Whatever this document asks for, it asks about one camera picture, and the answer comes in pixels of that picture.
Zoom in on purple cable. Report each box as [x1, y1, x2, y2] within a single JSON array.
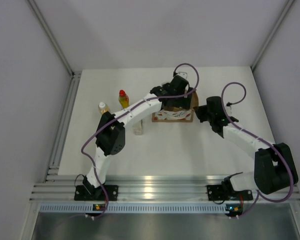
[[80, 62, 200, 220], [220, 82, 296, 218]]

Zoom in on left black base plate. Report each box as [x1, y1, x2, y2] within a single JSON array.
[[74, 185, 119, 201]]

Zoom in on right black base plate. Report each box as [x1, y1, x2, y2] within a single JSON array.
[[206, 184, 254, 204]]

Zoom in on wrist white camera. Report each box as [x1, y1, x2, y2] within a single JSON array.
[[173, 71, 188, 79], [225, 102, 233, 115]]

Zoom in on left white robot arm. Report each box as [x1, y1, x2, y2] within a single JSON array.
[[80, 74, 199, 200]]

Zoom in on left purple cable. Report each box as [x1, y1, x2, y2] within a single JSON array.
[[80, 62, 200, 220]]

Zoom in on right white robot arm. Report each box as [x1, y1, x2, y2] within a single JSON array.
[[194, 96, 299, 199]]

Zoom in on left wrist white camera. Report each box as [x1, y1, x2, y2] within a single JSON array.
[[173, 71, 188, 79]]

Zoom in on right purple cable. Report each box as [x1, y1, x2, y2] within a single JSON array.
[[220, 82, 296, 218]]

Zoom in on red cap yellow bottle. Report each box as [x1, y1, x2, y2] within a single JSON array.
[[118, 89, 130, 109]]

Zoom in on burlap watermelon canvas bag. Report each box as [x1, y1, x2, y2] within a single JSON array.
[[151, 91, 199, 123]]

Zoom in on white cap amber bottle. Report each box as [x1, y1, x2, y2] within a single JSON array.
[[98, 101, 110, 115]]

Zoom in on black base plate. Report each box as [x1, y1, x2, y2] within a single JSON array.
[[206, 184, 254, 204], [74, 185, 119, 201]]

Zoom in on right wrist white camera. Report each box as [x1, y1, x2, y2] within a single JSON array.
[[225, 102, 233, 115]]

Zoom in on grey cap clear bottle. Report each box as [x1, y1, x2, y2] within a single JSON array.
[[132, 120, 143, 136]]

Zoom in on white slotted cable duct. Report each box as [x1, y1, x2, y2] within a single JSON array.
[[39, 202, 242, 214]]

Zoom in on aluminium extrusion rail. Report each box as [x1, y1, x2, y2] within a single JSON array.
[[29, 174, 300, 201]]

